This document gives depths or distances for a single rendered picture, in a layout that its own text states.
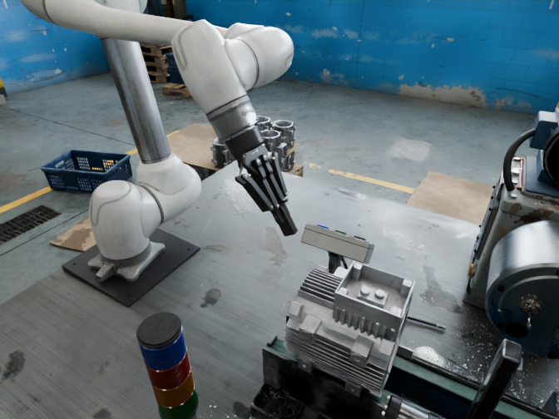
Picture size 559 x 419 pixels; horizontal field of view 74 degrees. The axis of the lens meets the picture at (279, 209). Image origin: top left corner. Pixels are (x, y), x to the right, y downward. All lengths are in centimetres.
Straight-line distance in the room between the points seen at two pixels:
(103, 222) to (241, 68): 66
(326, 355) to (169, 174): 78
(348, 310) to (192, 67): 51
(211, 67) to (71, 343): 81
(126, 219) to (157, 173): 18
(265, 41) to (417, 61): 546
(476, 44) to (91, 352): 573
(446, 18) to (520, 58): 109
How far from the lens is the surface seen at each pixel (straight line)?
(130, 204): 118
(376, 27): 633
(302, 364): 80
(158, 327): 56
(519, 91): 615
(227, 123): 72
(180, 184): 129
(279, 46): 84
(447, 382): 91
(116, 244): 123
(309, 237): 95
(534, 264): 89
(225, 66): 72
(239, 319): 110
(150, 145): 126
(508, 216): 108
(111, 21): 97
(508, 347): 55
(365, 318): 70
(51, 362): 116
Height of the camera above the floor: 163
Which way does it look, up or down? 33 degrees down
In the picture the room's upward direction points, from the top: straight up
